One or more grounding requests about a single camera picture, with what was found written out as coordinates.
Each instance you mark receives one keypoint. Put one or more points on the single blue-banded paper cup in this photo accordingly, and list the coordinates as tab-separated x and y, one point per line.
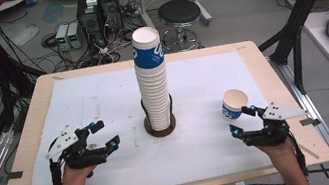
233	104

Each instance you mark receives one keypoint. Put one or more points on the grey power supply unit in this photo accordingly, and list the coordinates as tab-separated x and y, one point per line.
62	37
74	35

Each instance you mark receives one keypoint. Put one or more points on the person's right hand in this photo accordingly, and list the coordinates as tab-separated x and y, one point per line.
278	151

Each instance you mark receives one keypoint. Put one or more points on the person's left hand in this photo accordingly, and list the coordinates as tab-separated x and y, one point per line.
77	179

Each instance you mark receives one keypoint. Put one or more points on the white metal stand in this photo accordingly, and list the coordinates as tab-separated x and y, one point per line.
199	2

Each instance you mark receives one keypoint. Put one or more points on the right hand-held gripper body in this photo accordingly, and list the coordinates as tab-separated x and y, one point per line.
272	130

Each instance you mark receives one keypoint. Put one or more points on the black computer tower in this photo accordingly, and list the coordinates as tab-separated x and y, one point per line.
89	20
110	8

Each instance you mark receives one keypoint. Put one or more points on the dark brown cup holder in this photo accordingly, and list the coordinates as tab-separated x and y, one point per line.
162	132

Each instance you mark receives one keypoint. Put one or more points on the white table mat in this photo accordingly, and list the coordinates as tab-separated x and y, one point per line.
206	153

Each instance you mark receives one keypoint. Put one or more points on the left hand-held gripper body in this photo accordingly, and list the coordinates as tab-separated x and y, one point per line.
75	154

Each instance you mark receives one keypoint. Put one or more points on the black round stool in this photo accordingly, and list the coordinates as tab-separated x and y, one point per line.
178	12

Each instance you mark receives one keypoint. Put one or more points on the black tape piece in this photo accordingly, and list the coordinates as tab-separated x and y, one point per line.
14	175
309	122

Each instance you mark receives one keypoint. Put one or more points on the light wooden table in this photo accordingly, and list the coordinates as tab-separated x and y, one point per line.
281	86

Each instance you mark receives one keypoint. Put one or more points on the stack of paper cups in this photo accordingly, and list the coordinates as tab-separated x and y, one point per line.
154	87

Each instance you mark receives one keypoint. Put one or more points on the thin wooden stick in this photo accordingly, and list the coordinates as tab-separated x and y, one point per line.
309	151

